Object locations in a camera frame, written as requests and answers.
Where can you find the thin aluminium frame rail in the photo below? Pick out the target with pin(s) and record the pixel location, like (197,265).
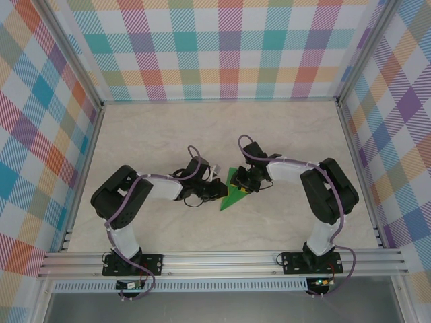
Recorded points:
(219,100)

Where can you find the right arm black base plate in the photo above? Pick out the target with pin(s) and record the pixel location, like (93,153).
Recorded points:
(293,264)

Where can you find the green paper sheet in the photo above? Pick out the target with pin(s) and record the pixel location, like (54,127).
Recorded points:
(230,201)

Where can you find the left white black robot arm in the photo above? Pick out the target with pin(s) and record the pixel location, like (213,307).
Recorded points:
(161,188)

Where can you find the wide aluminium base rail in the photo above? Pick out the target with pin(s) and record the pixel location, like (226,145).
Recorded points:
(219,264)

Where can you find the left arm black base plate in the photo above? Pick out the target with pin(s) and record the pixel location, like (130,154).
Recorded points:
(155,264)

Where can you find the aluminium side rail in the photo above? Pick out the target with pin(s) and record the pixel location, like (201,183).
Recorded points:
(357,168)
(82,185)

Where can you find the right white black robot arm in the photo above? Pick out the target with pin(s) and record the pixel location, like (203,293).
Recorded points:
(286,168)

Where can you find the aluminium frame post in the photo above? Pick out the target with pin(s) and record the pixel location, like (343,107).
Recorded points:
(76,54)
(366,50)

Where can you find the grey metal panel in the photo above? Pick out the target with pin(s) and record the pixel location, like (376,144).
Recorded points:
(219,309)

